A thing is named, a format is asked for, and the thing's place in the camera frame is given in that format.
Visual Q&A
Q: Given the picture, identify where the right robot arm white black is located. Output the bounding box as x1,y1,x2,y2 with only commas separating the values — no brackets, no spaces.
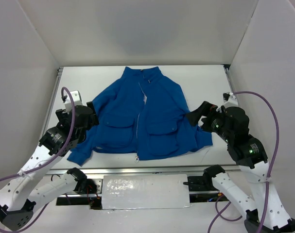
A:
186,101,295,233

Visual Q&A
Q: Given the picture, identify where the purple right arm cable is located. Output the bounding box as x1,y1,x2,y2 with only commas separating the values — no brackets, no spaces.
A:
207,91,280,233

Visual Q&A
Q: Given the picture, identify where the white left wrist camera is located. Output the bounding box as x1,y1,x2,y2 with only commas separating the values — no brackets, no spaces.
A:
62,90,83,113

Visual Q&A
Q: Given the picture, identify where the blue zip-up jacket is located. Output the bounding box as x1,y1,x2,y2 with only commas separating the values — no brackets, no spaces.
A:
68,67,213,165

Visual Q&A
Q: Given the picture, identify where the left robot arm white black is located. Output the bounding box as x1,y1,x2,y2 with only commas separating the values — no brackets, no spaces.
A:
0,102,99,233

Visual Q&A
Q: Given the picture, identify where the aluminium table frame rail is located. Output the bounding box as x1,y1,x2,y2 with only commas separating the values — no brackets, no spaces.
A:
46,165,240,175

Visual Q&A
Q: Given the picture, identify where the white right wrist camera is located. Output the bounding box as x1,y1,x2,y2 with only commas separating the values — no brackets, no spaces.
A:
223,92,238,108

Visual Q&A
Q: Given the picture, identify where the white foil covered panel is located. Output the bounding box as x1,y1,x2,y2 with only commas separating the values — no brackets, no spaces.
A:
102,174,191,210

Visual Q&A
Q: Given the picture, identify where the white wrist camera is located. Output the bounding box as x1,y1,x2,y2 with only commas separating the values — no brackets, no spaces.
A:
62,90,83,113
223,92,238,108

